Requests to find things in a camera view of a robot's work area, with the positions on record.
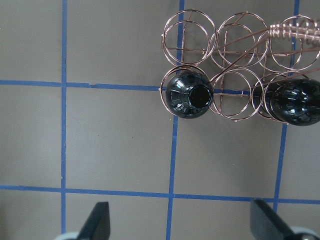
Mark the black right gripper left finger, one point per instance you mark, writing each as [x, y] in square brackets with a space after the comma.
[97, 225]

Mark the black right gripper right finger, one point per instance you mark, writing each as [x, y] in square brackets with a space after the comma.
[265, 224]

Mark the dark wine bottle in basket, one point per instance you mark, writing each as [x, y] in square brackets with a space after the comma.
[189, 94]

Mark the copper wire wine basket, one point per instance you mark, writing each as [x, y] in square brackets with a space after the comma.
[241, 54]

